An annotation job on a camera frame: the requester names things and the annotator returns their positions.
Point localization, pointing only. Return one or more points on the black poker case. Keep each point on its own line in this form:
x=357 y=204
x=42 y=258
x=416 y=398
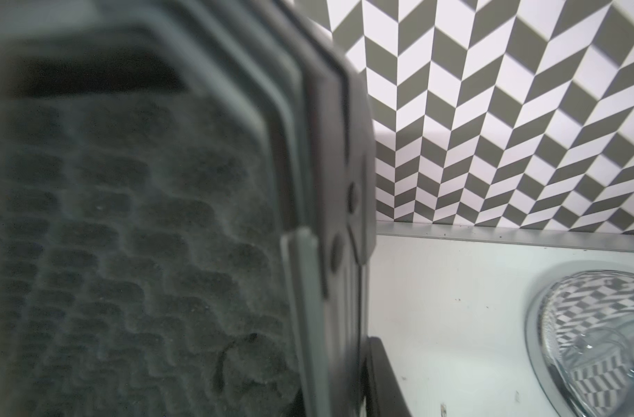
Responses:
x=186 y=211

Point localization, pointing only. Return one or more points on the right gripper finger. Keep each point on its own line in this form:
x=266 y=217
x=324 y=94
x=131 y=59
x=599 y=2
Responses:
x=383 y=395

